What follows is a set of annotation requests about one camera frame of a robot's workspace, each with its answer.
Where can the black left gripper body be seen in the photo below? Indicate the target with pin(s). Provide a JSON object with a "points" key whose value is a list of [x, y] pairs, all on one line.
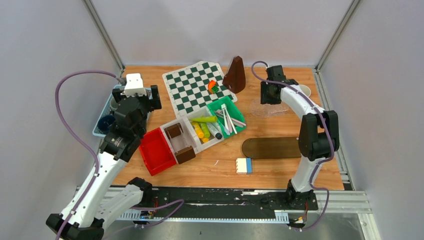
{"points": [[148, 104]]}

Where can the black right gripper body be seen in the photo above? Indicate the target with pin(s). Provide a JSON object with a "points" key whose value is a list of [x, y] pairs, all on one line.
{"points": [[266, 98]]}

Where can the cream mug yellow handle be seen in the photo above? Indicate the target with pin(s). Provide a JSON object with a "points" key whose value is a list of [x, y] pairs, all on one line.
{"points": [[306, 91]]}

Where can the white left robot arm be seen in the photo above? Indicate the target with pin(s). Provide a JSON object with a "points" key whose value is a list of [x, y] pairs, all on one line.
{"points": [[85, 217]]}

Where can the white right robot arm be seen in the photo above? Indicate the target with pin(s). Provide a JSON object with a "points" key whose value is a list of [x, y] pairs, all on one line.
{"points": [[318, 138]]}

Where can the white toothbrush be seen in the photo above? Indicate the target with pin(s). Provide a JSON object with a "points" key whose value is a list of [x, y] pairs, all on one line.
{"points": [[233, 126]]}

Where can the dark wooden oval tray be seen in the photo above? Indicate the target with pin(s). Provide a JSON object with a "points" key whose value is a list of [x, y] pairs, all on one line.
{"points": [[271, 148]]}

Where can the white toothpaste tube black cap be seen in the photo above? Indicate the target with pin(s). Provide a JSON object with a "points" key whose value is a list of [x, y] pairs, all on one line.
{"points": [[214, 131]]}

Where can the yellow toothpaste tube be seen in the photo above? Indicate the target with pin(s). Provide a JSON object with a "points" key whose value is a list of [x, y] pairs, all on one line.
{"points": [[197, 129]]}

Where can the grey mug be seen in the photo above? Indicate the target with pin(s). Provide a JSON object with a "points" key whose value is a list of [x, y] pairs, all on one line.
{"points": [[113, 105]]}

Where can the dark blue mug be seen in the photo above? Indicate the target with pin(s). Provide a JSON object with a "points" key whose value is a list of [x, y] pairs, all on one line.
{"points": [[105, 123]]}

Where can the brown wooden metronome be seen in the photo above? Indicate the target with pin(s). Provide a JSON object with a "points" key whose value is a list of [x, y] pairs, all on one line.
{"points": [[235, 76]]}

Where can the green plastic bin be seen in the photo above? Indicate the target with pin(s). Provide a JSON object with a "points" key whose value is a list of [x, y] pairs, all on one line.
{"points": [[236, 116]]}

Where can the brown wooden block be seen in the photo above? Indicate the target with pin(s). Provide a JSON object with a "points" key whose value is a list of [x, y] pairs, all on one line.
{"points": [[173, 131], [185, 155]]}

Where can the red plastic bin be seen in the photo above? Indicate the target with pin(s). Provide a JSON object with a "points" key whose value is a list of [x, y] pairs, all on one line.
{"points": [[156, 153]]}

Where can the green toy block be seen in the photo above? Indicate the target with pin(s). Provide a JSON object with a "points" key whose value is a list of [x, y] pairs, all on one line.
{"points": [[214, 89]]}

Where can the orange toy block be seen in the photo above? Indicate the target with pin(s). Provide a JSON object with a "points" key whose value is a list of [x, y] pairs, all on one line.
{"points": [[211, 84]]}

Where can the white plastic bin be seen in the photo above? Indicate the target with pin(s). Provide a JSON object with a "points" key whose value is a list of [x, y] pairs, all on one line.
{"points": [[181, 141]]}

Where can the green white chessboard mat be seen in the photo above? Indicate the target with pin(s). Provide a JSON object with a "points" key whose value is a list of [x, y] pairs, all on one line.
{"points": [[188, 87]]}

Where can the white blue toy brick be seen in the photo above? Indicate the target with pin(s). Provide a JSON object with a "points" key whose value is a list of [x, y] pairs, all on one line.
{"points": [[244, 166]]}

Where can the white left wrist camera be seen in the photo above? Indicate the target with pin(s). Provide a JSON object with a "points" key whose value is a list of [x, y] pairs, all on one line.
{"points": [[134, 85]]}

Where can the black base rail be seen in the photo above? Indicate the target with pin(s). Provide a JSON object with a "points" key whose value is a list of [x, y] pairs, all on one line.
{"points": [[224, 203]]}

